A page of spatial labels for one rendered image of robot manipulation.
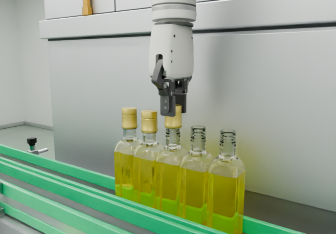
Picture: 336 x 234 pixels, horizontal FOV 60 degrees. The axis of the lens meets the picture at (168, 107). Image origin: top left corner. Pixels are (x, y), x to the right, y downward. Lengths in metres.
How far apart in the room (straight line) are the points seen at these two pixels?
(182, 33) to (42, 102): 6.05
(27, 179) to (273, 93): 0.67
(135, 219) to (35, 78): 6.09
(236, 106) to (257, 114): 0.05
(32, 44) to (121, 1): 5.83
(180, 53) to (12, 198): 0.54
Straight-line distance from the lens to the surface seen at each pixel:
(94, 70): 0.93
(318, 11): 0.62
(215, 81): 0.66
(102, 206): 0.69
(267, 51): 0.63
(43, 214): 0.74
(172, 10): 0.54
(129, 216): 0.65
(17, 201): 0.82
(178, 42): 0.54
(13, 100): 7.02
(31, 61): 6.71
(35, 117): 6.83
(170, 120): 0.57
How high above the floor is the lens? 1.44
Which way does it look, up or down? 10 degrees down
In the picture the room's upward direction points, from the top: straight up
